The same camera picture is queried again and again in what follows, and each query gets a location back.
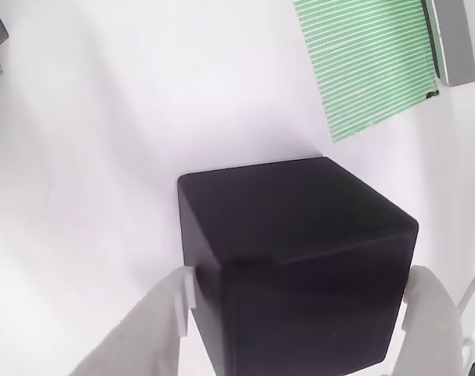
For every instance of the grey table edge trim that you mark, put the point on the grey table edge trim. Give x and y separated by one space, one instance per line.
461 39

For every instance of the green striped tape strip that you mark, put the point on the green striped tape strip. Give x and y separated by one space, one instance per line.
363 66

